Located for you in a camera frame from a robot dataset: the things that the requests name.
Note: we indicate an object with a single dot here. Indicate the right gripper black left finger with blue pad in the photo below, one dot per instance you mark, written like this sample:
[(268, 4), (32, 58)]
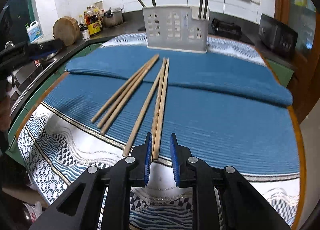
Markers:
[(100, 198)]

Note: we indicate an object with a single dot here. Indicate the blue white detergent jug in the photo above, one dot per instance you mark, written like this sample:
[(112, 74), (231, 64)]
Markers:
[(33, 31)]

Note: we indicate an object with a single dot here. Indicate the white plastic utensil holder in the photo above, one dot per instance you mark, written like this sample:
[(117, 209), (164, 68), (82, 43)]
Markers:
[(184, 44)]

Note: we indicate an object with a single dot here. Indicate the round wooden chopping block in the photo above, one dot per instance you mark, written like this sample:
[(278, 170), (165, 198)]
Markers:
[(67, 30)]

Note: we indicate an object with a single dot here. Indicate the small white jar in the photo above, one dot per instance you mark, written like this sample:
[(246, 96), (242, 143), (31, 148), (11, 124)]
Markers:
[(85, 34)]

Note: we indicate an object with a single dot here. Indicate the black gas stove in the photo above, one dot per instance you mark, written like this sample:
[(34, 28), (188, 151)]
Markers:
[(225, 29)]

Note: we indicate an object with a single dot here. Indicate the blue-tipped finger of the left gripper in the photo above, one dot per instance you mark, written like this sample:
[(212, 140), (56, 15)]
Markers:
[(46, 55)]

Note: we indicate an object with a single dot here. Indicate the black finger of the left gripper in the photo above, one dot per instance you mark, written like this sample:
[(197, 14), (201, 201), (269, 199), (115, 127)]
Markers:
[(55, 44)]

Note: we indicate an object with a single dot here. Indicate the blue white patterned cloth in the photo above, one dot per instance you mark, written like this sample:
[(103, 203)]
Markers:
[(57, 150)]

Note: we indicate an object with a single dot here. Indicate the wooden glass door cabinet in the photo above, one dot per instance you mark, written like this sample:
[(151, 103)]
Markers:
[(303, 17)]

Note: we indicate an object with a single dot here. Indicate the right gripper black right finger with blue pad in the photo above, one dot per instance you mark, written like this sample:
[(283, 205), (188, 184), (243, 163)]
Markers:
[(222, 198)]

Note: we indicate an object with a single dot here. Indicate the yellow label sauce bottle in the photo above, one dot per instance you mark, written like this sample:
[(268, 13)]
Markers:
[(94, 24)]

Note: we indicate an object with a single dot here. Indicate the steel pressure cooker pot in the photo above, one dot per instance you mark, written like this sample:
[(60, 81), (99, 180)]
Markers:
[(113, 17)]

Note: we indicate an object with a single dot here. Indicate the steel sink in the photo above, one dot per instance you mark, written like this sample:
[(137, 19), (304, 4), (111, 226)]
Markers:
[(27, 81)]

